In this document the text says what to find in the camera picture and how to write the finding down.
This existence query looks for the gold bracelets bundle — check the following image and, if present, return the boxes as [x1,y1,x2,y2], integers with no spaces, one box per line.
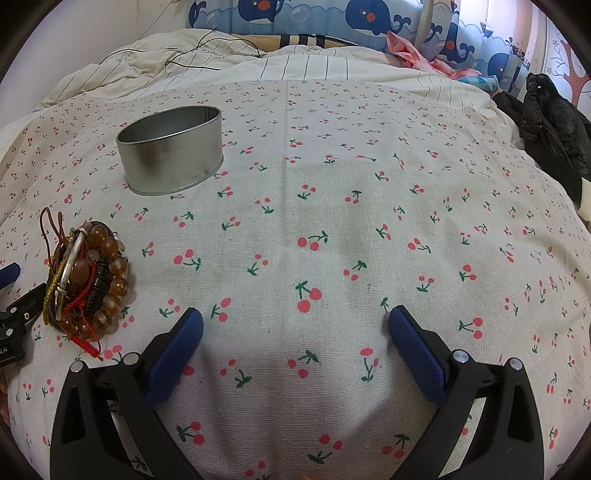
[38,207,75,326]

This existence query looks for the amber bead bracelet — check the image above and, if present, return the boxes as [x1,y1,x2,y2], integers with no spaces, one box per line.
[57,221,131,341]

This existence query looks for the silver bangle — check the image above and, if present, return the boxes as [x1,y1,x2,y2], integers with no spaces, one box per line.
[54,221,91,323]

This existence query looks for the silver oval metal tin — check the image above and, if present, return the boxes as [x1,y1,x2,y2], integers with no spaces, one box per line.
[116,105,223,196]

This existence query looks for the white striped duvet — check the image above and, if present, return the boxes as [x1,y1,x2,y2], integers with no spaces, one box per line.
[34,28,505,114]

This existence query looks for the cherry print bed sheet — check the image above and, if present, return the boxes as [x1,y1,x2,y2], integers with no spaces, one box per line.
[1,81,590,479]

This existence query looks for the black jacket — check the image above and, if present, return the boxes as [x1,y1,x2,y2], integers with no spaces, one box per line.
[493,73,590,208]

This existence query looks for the striped pillow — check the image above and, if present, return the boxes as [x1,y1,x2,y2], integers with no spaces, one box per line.
[233,34,353,52]

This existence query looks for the pink cloth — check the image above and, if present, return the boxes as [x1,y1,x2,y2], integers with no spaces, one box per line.
[387,31,482,80]

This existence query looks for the blue whale print curtain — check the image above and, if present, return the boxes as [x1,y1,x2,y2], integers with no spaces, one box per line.
[187,0,529,94]

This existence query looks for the thin black cable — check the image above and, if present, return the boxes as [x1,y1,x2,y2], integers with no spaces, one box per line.
[98,27,267,73]

